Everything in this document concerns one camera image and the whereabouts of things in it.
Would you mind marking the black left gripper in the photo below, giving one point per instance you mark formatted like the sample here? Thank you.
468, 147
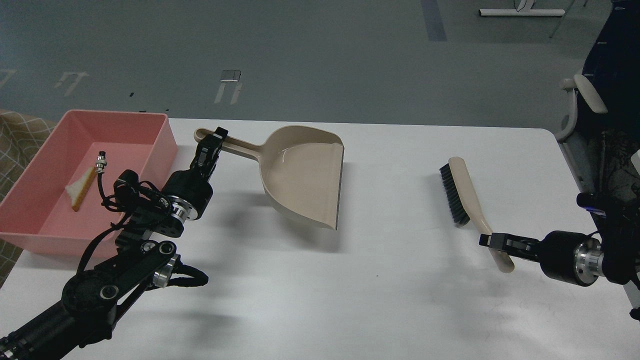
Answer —
189, 191

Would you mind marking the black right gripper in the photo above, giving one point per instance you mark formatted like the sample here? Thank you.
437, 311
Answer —
570, 257

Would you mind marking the beige hand brush black bristles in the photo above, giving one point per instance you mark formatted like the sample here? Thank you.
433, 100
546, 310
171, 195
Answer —
463, 202

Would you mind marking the beige plastic dustpan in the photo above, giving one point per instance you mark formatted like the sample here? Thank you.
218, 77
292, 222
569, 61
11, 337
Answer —
301, 172

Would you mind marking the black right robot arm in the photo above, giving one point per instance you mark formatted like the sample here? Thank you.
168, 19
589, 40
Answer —
618, 230

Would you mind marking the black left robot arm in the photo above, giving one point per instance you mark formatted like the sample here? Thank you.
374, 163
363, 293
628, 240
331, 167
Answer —
133, 256

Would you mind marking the pink plastic bin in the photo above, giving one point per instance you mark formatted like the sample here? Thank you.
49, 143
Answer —
37, 215

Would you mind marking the white office chair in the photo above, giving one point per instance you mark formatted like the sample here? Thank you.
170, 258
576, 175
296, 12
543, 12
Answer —
574, 149

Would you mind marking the beige checkered cloth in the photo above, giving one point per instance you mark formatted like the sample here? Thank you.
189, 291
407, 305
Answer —
21, 136

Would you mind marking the person in green sweater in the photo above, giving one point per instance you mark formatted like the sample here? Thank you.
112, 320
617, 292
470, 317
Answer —
613, 68

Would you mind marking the white table leg base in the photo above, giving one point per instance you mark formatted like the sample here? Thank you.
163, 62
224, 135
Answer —
524, 9

